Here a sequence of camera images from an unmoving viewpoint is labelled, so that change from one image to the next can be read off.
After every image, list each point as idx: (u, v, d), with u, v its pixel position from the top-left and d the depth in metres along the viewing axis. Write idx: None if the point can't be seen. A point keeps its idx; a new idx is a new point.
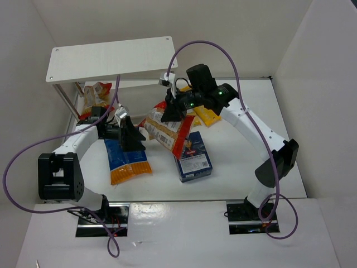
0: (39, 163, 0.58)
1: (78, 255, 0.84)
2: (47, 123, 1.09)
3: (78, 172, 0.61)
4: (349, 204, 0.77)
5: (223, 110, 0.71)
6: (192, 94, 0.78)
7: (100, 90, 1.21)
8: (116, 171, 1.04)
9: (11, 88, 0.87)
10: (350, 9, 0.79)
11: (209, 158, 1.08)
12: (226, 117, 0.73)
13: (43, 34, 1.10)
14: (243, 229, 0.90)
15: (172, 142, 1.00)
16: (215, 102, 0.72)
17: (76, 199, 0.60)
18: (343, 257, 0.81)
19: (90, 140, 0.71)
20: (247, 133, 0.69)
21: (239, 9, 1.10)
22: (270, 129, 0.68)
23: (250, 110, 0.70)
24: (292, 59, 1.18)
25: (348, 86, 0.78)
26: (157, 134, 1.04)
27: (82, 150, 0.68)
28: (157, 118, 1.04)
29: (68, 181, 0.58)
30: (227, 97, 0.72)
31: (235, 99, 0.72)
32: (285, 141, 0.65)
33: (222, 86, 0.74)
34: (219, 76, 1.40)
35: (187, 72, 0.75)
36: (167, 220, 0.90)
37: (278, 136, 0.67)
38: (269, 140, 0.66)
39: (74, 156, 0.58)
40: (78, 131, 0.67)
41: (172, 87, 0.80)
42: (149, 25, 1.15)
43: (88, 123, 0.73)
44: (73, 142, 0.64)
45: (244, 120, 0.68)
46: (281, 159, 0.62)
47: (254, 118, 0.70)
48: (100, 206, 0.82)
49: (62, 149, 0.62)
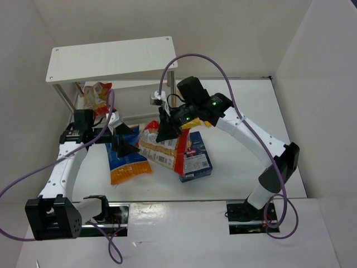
0: (27, 213, 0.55)
1: (78, 255, 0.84)
2: (47, 123, 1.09)
3: (73, 209, 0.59)
4: (349, 204, 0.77)
5: (220, 120, 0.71)
6: (186, 109, 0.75)
7: (100, 90, 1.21)
8: (116, 171, 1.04)
9: (11, 88, 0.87)
10: (350, 9, 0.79)
11: (208, 158, 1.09)
12: (222, 127, 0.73)
13: (43, 33, 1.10)
14: (243, 229, 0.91)
15: (172, 161, 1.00)
16: (210, 114, 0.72)
17: (73, 237, 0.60)
18: (343, 257, 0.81)
19: (78, 161, 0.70)
20: (246, 140, 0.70)
21: (239, 9, 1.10)
22: (269, 135, 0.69)
23: (246, 118, 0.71)
24: (292, 59, 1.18)
25: (348, 86, 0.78)
26: (154, 156, 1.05)
27: (73, 177, 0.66)
28: (150, 139, 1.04)
29: (63, 225, 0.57)
30: (221, 106, 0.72)
31: (231, 108, 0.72)
32: (286, 145, 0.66)
33: (216, 96, 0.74)
34: (220, 76, 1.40)
35: (178, 86, 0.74)
36: (167, 221, 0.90)
37: (278, 141, 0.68)
38: (269, 146, 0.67)
39: (65, 201, 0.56)
40: (63, 157, 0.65)
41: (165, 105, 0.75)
42: (149, 25, 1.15)
43: (72, 139, 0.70)
44: (61, 177, 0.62)
45: (242, 128, 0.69)
46: (285, 166, 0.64)
47: (252, 125, 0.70)
48: (99, 212, 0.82)
49: (51, 191, 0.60)
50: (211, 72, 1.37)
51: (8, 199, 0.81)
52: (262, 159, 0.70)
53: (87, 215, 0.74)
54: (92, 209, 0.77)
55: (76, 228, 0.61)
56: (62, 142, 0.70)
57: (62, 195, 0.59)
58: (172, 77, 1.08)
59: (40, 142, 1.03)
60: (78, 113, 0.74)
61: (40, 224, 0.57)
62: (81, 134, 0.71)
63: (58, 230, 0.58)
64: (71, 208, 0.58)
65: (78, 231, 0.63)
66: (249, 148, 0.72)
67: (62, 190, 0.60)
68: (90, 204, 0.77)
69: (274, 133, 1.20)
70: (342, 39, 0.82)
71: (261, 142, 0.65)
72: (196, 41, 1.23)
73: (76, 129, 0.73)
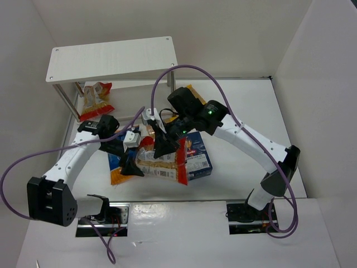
0: (28, 189, 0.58)
1: (79, 254, 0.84)
2: (47, 123, 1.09)
3: (70, 197, 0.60)
4: (350, 204, 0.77)
5: (218, 129, 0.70)
6: (181, 121, 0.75)
7: (100, 90, 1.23)
8: (116, 171, 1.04)
9: (11, 89, 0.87)
10: (350, 9, 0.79)
11: (209, 158, 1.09)
12: (221, 136, 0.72)
13: (42, 33, 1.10)
14: (243, 229, 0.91)
15: (174, 173, 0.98)
16: (206, 123, 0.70)
17: (64, 224, 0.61)
18: (343, 257, 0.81)
19: (90, 152, 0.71)
20: (246, 147, 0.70)
21: (239, 9, 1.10)
22: (269, 140, 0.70)
23: (244, 124, 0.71)
24: (292, 60, 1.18)
25: (348, 87, 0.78)
26: (154, 171, 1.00)
27: (80, 167, 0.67)
28: (148, 158, 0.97)
29: (57, 211, 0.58)
30: (217, 115, 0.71)
31: (227, 116, 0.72)
32: (287, 149, 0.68)
33: (210, 104, 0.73)
34: (219, 76, 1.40)
35: (169, 100, 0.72)
36: (167, 220, 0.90)
37: (278, 146, 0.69)
38: (271, 152, 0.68)
39: (63, 187, 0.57)
40: (75, 146, 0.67)
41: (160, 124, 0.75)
42: (149, 25, 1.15)
43: (90, 129, 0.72)
44: (67, 163, 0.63)
45: (241, 136, 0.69)
46: (289, 170, 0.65)
47: (251, 132, 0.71)
48: (99, 212, 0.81)
49: (54, 173, 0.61)
50: (211, 72, 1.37)
51: (7, 199, 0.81)
52: (265, 165, 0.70)
53: (82, 211, 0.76)
54: (91, 209, 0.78)
55: (68, 217, 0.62)
56: (80, 130, 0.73)
57: (62, 180, 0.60)
58: (172, 76, 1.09)
59: (40, 142, 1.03)
60: (105, 117, 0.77)
61: (37, 204, 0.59)
62: (99, 126, 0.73)
63: (52, 214, 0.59)
64: (68, 196, 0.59)
65: (70, 220, 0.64)
66: (250, 155, 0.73)
67: (64, 175, 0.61)
68: (90, 204, 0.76)
69: (274, 133, 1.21)
70: (342, 39, 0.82)
71: (264, 148, 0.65)
72: (196, 41, 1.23)
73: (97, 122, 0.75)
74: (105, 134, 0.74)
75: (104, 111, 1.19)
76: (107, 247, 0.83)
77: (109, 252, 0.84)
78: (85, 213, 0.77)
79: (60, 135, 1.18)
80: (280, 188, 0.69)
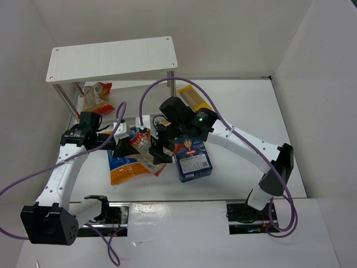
0: (22, 219, 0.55)
1: (80, 255, 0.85)
2: (47, 124, 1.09)
3: (69, 218, 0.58)
4: (350, 204, 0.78)
5: (210, 135, 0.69)
6: (173, 129, 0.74)
7: (100, 90, 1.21)
8: (116, 171, 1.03)
9: (11, 89, 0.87)
10: (350, 10, 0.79)
11: (208, 157, 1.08)
12: (213, 140, 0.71)
13: (42, 33, 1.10)
14: (242, 229, 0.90)
15: (157, 167, 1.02)
16: (198, 130, 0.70)
17: (69, 244, 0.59)
18: (343, 257, 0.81)
19: (80, 164, 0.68)
20: (239, 151, 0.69)
21: (239, 9, 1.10)
22: (260, 140, 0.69)
23: (234, 126, 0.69)
24: (292, 60, 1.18)
25: (348, 87, 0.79)
26: (144, 159, 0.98)
27: (72, 183, 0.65)
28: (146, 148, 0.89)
29: (58, 234, 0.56)
30: (208, 121, 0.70)
31: (217, 121, 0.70)
32: (279, 147, 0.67)
33: (201, 111, 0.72)
34: (219, 76, 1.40)
35: (161, 109, 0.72)
36: (167, 220, 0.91)
37: (270, 144, 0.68)
38: (264, 152, 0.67)
39: (61, 211, 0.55)
40: (62, 162, 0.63)
41: (152, 130, 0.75)
42: (149, 25, 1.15)
43: (73, 141, 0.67)
44: (58, 184, 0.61)
45: (233, 139, 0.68)
46: (283, 167, 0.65)
47: (242, 134, 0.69)
48: (100, 212, 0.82)
49: (47, 197, 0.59)
50: (211, 72, 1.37)
51: (7, 199, 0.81)
52: (259, 165, 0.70)
53: (86, 219, 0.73)
54: (92, 211, 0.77)
55: (72, 235, 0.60)
56: (63, 143, 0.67)
57: (57, 204, 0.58)
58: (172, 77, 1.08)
59: (40, 142, 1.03)
60: (84, 116, 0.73)
61: (35, 229, 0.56)
62: (82, 135, 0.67)
63: (54, 237, 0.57)
64: (67, 217, 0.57)
65: (75, 236, 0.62)
66: (242, 157, 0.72)
67: (57, 197, 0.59)
68: (90, 206, 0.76)
69: (274, 133, 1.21)
70: (342, 39, 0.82)
71: (257, 150, 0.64)
72: (196, 41, 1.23)
73: (79, 129, 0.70)
74: (90, 142, 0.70)
75: (104, 111, 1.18)
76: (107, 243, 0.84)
77: (111, 249, 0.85)
78: (88, 218, 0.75)
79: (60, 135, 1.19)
80: (277, 187, 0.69)
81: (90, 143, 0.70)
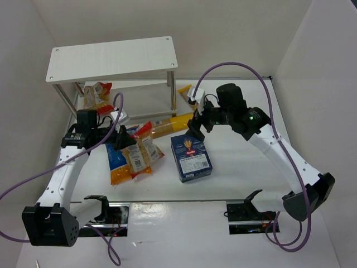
0: (24, 220, 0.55)
1: (80, 254, 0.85)
2: (47, 124, 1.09)
3: (70, 218, 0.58)
4: (350, 205, 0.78)
5: (254, 136, 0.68)
6: (219, 114, 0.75)
7: (100, 90, 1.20)
8: (116, 171, 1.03)
9: (11, 89, 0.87)
10: (351, 10, 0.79)
11: (208, 157, 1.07)
12: (255, 143, 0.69)
13: (42, 33, 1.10)
14: (242, 229, 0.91)
15: (141, 167, 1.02)
16: (244, 127, 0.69)
17: (70, 245, 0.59)
18: (343, 258, 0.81)
19: (81, 164, 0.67)
20: (278, 162, 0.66)
21: (239, 9, 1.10)
22: (304, 161, 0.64)
23: (282, 137, 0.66)
24: (292, 60, 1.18)
25: (349, 87, 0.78)
26: (135, 155, 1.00)
27: (72, 184, 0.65)
28: (148, 144, 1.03)
29: (59, 234, 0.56)
30: (258, 122, 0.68)
31: (268, 126, 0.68)
32: (321, 174, 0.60)
33: (253, 110, 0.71)
34: (219, 76, 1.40)
35: (217, 91, 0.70)
36: (167, 220, 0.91)
37: (313, 168, 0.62)
38: (303, 172, 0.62)
39: (62, 210, 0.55)
40: (63, 163, 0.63)
41: (200, 105, 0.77)
42: (149, 25, 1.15)
43: (73, 144, 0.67)
44: (59, 185, 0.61)
45: (275, 148, 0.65)
46: (316, 196, 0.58)
47: (288, 148, 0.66)
48: (100, 213, 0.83)
49: (48, 199, 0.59)
50: (210, 72, 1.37)
51: (8, 199, 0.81)
52: (292, 184, 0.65)
53: (87, 218, 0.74)
54: (92, 211, 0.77)
55: (73, 236, 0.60)
56: (63, 146, 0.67)
57: (58, 204, 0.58)
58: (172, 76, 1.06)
59: (40, 142, 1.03)
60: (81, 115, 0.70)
61: (38, 230, 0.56)
62: (83, 137, 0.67)
63: (54, 238, 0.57)
64: (68, 217, 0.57)
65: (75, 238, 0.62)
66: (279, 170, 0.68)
67: (58, 198, 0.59)
68: (90, 207, 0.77)
69: None
70: (342, 40, 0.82)
71: (294, 167, 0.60)
72: (196, 41, 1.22)
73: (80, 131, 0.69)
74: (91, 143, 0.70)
75: (104, 111, 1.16)
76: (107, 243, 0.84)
77: (111, 249, 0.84)
78: (90, 218, 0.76)
79: (60, 135, 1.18)
80: (302, 212, 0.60)
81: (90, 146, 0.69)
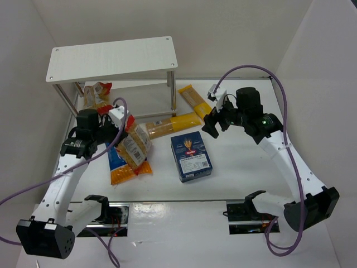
0: (18, 233, 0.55)
1: (79, 255, 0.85)
2: (48, 124, 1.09)
3: (64, 232, 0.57)
4: (350, 204, 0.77)
5: (264, 139, 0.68)
6: (235, 115, 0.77)
7: (100, 90, 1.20)
8: (116, 171, 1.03)
9: (11, 89, 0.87)
10: (351, 10, 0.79)
11: (208, 157, 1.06)
12: (264, 147, 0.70)
13: (42, 34, 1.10)
14: (242, 229, 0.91)
15: (142, 158, 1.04)
16: (256, 130, 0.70)
17: (64, 256, 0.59)
18: (343, 257, 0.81)
19: (78, 175, 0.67)
20: (284, 168, 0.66)
21: (239, 9, 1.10)
22: (310, 171, 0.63)
23: (292, 145, 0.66)
24: (292, 60, 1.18)
25: (349, 87, 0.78)
26: (134, 148, 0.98)
27: (69, 196, 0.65)
28: (139, 134, 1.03)
29: (53, 248, 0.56)
30: (270, 128, 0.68)
31: (279, 132, 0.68)
32: (324, 187, 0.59)
33: (267, 116, 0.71)
34: (219, 76, 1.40)
35: (236, 92, 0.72)
36: (167, 220, 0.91)
37: (318, 180, 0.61)
38: (305, 182, 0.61)
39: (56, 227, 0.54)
40: (60, 175, 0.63)
41: (218, 103, 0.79)
42: (149, 25, 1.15)
43: (73, 152, 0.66)
44: (54, 199, 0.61)
45: (283, 154, 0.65)
46: (315, 206, 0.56)
47: (295, 156, 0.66)
48: (100, 214, 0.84)
49: (43, 213, 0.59)
50: (211, 72, 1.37)
51: (8, 199, 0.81)
52: (293, 192, 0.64)
53: (86, 220, 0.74)
54: (92, 213, 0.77)
55: (67, 248, 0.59)
56: (62, 154, 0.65)
57: (53, 220, 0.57)
58: (171, 75, 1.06)
59: (40, 142, 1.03)
60: (81, 119, 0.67)
61: (32, 244, 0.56)
62: (83, 145, 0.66)
63: (49, 250, 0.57)
64: (62, 231, 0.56)
65: (70, 249, 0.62)
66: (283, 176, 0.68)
67: (53, 213, 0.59)
68: (88, 210, 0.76)
69: None
70: (342, 39, 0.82)
71: (297, 175, 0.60)
72: (196, 41, 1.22)
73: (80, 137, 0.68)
74: (91, 150, 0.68)
75: (104, 111, 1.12)
76: (107, 247, 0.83)
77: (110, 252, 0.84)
78: (88, 220, 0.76)
79: (59, 135, 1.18)
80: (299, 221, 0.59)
81: (90, 152, 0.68)
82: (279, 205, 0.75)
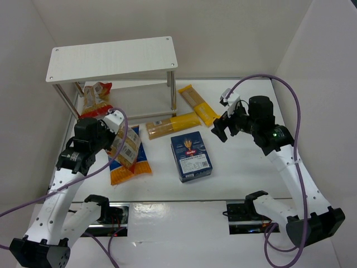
0: (12, 252, 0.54)
1: (79, 255, 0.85)
2: (47, 125, 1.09)
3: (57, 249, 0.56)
4: (350, 204, 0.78)
5: (273, 153, 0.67)
6: (246, 123, 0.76)
7: (100, 90, 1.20)
8: (116, 171, 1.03)
9: (11, 89, 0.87)
10: (351, 10, 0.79)
11: (208, 158, 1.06)
12: (273, 159, 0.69)
13: (42, 34, 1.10)
14: (242, 228, 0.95)
15: (135, 156, 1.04)
16: (265, 141, 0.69)
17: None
18: (343, 257, 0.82)
19: (75, 191, 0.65)
20: (290, 183, 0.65)
21: (240, 9, 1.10)
22: (317, 189, 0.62)
23: (300, 161, 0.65)
24: (292, 60, 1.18)
25: (349, 87, 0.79)
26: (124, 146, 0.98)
27: (64, 213, 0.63)
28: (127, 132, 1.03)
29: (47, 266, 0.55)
30: (280, 141, 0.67)
31: (289, 146, 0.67)
32: (330, 207, 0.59)
33: (279, 128, 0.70)
34: (219, 76, 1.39)
35: (250, 101, 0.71)
36: (167, 220, 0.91)
37: (323, 198, 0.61)
38: (312, 201, 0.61)
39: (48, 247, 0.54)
40: (54, 192, 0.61)
41: (230, 109, 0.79)
42: (149, 25, 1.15)
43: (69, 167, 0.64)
44: (48, 218, 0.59)
45: (291, 170, 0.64)
46: (320, 226, 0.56)
47: (303, 171, 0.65)
48: (98, 216, 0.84)
49: (36, 232, 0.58)
50: (211, 72, 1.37)
51: (8, 200, 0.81)
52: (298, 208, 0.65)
53: (84, 225, 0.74)
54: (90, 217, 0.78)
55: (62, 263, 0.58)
56: (58, 167, 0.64)
57: (46, 240, 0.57)
58: (170, 76, 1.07)
59: (40, 143, 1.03)
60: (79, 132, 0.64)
61: (25, 263, 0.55)
62: (80, 158, 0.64)
63: None
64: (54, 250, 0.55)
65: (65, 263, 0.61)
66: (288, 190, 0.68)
67: (47, 232, 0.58)
68: (86, 219, 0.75)
69: None
70: (342, 39, 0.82)
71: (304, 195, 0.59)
72: (196, 41, 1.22)
73: (77, 149, 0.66)
74: (87, 162, 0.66)
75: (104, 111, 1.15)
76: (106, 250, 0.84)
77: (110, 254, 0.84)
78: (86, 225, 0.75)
79: (59, 136, 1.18)
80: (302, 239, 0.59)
81: (86, 165, 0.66)
82: (281, 215, 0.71)
